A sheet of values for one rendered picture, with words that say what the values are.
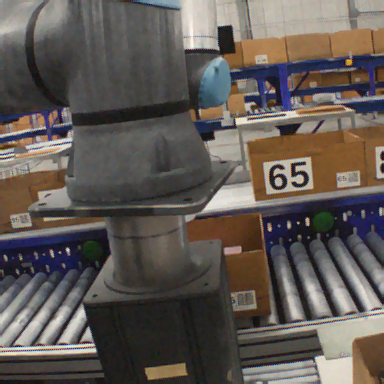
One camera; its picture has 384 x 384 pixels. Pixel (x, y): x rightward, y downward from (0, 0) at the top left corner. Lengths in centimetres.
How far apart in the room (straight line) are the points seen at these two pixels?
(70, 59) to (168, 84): 12
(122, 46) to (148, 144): 11
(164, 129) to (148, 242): 14
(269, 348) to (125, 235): 59
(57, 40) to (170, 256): 30
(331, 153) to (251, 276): 62
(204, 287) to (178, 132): 19
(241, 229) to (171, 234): 77
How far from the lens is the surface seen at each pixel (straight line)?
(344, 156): 156
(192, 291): 55
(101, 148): 52
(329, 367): 94
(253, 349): 108
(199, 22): 84
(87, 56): 53
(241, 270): 107
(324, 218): 152
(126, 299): 57
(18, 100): 64
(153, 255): 57
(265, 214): 150
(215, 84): 81
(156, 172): 51
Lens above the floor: 132
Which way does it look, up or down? 16 degrees down
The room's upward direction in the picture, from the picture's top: 8 degrees counter-clockwise
